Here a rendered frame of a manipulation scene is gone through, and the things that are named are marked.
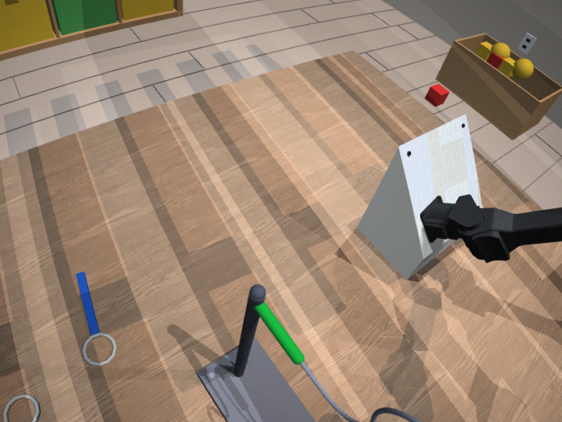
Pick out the grey ring with blue handle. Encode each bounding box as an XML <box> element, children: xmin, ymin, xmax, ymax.
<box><xmin>3</xmin><ymin>394</ymin><xmax>40</xmax><ymax>422</ymax></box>
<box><xmin>76</xmin><ymin>271</ymin><xmax>117</xmax><ymax>367</ymax></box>

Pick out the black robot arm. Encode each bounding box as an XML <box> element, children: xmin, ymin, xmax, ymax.
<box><xmin>420</xmin><ymin>194</ymin><xmax>562</xmax><ymax>263</ymax></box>

